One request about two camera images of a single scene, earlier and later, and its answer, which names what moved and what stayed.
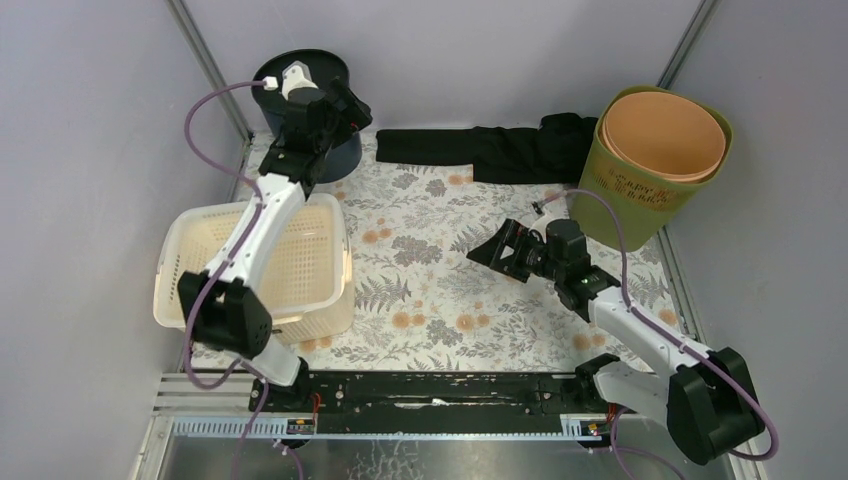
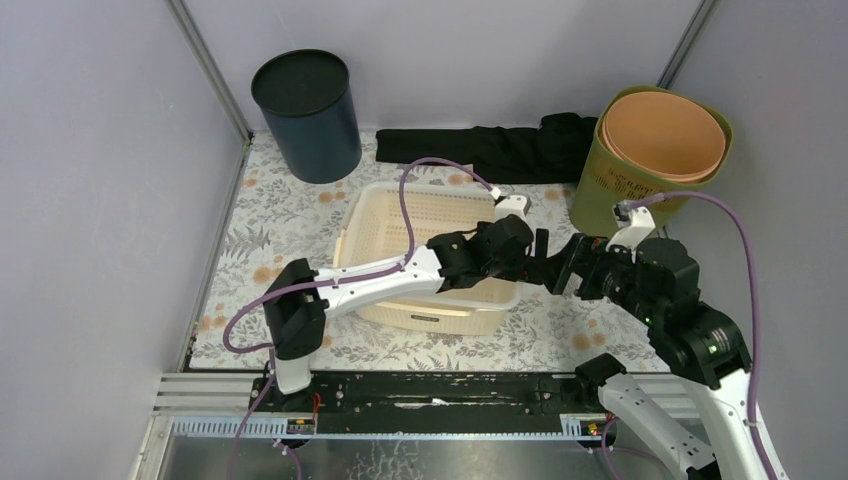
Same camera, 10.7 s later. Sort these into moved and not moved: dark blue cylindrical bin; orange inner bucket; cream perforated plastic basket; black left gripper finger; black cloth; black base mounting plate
Moved: black left gripper finger; cream perforated plastic basket
Not moved: black base mounting plate; dark blue cylindrical bin; orange inner bucket; black cloth
